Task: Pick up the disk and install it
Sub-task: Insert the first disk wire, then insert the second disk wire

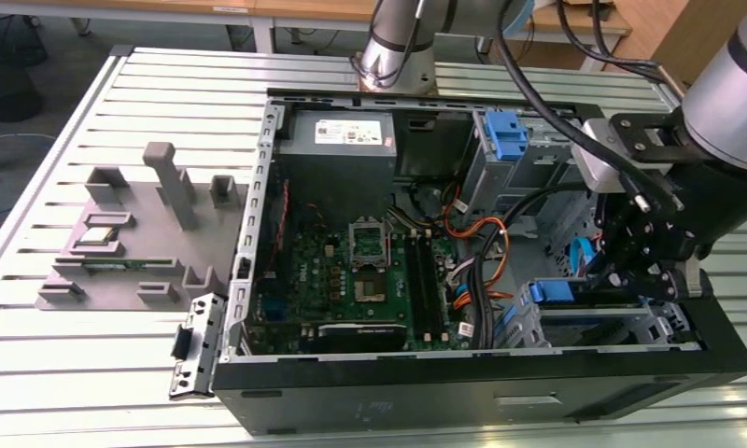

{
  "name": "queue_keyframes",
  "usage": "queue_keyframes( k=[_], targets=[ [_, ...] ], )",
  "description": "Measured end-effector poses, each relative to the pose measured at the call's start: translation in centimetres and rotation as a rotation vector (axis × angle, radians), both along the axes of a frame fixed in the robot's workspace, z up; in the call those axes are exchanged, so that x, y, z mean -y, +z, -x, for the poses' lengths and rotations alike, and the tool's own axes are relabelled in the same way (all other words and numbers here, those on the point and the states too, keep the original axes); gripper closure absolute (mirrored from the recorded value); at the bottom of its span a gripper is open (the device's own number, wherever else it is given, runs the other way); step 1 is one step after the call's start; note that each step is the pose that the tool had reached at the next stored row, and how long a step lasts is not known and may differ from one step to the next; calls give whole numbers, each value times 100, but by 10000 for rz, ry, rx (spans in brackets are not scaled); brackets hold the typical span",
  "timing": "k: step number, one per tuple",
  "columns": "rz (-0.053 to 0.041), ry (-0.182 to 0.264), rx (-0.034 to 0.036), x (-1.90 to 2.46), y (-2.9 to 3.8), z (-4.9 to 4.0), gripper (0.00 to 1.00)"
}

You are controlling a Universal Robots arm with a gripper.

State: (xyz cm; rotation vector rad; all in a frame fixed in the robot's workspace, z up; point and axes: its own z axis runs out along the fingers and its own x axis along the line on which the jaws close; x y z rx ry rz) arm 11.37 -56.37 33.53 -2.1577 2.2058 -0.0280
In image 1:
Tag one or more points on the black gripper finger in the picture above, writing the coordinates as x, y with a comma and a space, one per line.
656, 282
616, 233

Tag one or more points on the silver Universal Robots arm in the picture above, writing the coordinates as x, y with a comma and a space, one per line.
397, 60

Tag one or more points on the metal disk bay cage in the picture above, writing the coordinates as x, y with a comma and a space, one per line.
525, 322

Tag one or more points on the metal optical drive cage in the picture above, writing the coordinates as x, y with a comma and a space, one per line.
497, 182

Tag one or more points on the blue plastic drive latch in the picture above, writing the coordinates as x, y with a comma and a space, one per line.
504, 135

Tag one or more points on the black RAM slot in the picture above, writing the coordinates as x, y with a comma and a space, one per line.
434, 284
418, 284
425, 284

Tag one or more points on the metal locking lever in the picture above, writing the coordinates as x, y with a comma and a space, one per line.
388, 242

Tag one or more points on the wooden cabinet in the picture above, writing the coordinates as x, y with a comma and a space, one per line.
665, 32

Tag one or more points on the CPU socket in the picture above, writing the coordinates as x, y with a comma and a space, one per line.
370, 287

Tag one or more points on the grey power supply unit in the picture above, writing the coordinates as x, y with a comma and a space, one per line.
341, 182

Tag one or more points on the black open PC case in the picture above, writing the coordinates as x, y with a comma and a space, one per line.
410, 396

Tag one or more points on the black graphics card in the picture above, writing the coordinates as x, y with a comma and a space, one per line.
360, 336

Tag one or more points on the green motherboard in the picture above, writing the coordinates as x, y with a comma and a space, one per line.
313, 298

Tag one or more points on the grey parts rack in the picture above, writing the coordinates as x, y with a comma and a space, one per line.
161, 238

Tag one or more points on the wooden top desk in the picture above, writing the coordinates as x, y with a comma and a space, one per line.
254, 4

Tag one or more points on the green RAM stick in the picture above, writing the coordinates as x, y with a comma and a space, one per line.
111, 267

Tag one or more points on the silver CPU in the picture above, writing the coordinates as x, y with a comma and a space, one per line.
97, 238

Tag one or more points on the black bin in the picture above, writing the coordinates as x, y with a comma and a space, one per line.
5, 70

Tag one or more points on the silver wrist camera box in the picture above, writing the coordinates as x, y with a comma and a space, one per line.
597, 158

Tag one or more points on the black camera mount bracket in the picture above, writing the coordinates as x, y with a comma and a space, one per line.
628, 128

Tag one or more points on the metal expansion slot bracket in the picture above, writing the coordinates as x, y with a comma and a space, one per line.
198, 345

